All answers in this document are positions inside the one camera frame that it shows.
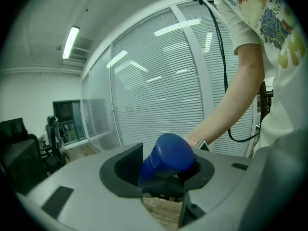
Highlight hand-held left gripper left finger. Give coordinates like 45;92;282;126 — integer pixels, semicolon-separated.
24;142;167;231

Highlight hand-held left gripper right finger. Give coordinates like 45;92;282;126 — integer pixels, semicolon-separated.
178;148;253;230

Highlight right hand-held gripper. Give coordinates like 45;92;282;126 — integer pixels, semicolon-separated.
140;138;210;202

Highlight blue-handled mop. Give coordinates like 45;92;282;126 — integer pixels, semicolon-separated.
138;132;195;194

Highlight person's right forearm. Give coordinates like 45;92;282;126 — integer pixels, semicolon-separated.
184;43;266;149

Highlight black office chair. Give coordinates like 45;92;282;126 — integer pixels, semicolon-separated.
0;117;49;196

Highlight dark framed glass door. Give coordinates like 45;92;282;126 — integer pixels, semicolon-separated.
52;99;87;144

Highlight white venetian blinds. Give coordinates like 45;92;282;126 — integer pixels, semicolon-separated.
110;8;205;152
177;2;256;157

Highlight white printed t-shirt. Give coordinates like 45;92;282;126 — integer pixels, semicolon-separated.
213;0;308;155

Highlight ceiling air vent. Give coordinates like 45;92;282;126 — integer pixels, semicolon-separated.
69;36;94;63

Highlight long ceiling light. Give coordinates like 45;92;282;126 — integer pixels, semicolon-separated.
62;26;80;60

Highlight thick black cable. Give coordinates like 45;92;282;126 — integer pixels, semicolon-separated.
201;0;262;143

